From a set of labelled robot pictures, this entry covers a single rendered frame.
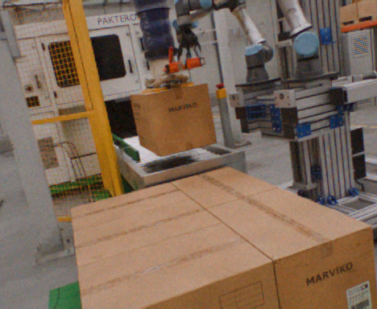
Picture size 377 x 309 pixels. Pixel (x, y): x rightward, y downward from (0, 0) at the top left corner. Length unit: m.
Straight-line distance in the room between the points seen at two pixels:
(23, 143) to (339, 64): 2.18
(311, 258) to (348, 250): 0.15
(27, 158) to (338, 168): 2.13
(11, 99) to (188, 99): 1.25
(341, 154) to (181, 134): 1.01
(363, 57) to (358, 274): 1.47
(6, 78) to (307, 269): 2.33
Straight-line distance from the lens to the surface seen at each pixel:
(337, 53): 2.51
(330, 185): 2.55
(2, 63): 2.98
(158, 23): 2.62
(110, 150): 3.05
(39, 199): 3.05
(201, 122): 2.48
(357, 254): 1.49
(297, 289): 1.39
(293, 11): 2.03
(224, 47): 5.58
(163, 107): 2.40
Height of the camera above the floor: 1.17
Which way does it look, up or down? 12 degrees down
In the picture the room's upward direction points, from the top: 10 degrees counter-clockwise
